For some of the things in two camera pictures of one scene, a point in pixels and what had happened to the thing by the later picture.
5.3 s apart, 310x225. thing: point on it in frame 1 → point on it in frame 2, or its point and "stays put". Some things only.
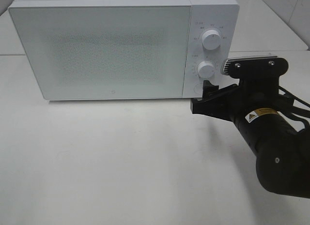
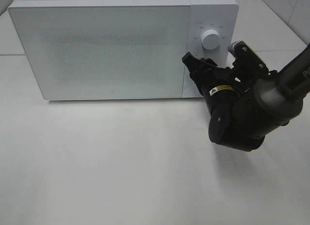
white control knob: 211,39 stays put
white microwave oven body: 127,45 stays put
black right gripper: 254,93 → 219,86
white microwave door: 105,52 stays put
